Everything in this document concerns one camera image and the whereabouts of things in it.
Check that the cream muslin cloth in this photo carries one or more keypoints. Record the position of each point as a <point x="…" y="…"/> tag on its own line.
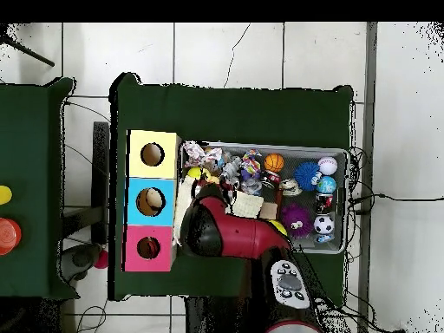
<point x="247" y="204"/>

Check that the yellow duck plush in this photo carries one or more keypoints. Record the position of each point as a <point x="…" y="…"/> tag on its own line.
<point x="210" y="177"/>

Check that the orange striped tiger plush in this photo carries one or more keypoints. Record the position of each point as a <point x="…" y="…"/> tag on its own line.
<point x="148" y="248"/>

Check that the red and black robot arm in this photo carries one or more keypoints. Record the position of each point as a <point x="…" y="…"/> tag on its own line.
<point x="242" y="236"/>

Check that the wooden box with three holes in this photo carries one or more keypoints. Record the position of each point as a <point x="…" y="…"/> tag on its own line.
<point x="163" y="166"/>

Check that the silver mesh bin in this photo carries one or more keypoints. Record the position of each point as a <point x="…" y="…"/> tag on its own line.
<point x="298" y="152"/>

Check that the smooth yellow ball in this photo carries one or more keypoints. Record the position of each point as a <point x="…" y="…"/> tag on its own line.
<point x="194" y="172"/>

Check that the small orange basketball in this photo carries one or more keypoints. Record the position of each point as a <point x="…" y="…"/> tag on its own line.
<point x="274" y="163"/>

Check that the purple knobbly toy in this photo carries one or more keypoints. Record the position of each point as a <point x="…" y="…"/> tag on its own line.
<point x="296" y="218"/>

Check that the dark green table cloth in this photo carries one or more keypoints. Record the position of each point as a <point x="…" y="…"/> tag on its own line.
<point x="31" y="138"/>
<point x="225" y="114"/>

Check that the blue spiky ball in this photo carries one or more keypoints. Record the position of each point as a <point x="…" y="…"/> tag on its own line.
<point x="306" y="175"/>

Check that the globe print ball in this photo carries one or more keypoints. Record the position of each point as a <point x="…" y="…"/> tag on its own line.
<point x="326" y="185"/>

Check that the small soccer ball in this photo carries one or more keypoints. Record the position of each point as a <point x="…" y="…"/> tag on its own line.
<point x="324" y="224"/>

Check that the small white baseball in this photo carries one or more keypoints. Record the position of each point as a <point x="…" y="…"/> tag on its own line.
<point x="327" y="165"/>

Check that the grey rounded object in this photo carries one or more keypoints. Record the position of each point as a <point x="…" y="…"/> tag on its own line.
<point x="79" y="260"/>

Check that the orange round object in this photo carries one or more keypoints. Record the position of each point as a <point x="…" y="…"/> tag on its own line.
<point x="8" y="236"/>

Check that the yellow round object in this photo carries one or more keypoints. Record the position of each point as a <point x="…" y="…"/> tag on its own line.
<point x="4" y="195"/>

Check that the black rod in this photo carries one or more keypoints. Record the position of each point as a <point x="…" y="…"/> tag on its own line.
<point x="31" y="53"/>

